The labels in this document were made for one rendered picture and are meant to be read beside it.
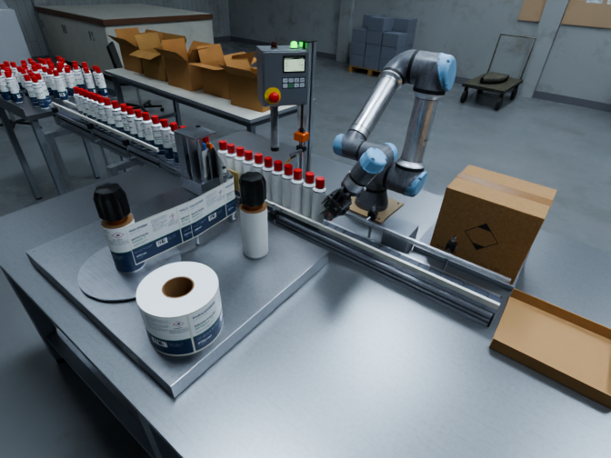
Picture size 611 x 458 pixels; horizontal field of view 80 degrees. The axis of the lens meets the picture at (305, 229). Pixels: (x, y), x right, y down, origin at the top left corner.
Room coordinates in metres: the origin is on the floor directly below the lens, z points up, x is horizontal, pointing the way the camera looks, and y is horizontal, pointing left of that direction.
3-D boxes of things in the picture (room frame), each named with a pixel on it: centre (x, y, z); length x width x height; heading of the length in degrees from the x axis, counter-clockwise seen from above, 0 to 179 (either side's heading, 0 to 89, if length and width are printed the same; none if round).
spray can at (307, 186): (1.23, -0.01, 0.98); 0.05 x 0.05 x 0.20
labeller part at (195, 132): (1.45, 0.47, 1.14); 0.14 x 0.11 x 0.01; 54
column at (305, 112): (1.42, 0.02, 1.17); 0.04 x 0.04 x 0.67; 54
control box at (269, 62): (1.41, 0.11, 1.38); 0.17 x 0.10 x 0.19; 109
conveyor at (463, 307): (1.28, 0.07, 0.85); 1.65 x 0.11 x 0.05; 54
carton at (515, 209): (1.11, -0.66, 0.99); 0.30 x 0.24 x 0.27; 54
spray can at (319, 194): (1.19, -0.05, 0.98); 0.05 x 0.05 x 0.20
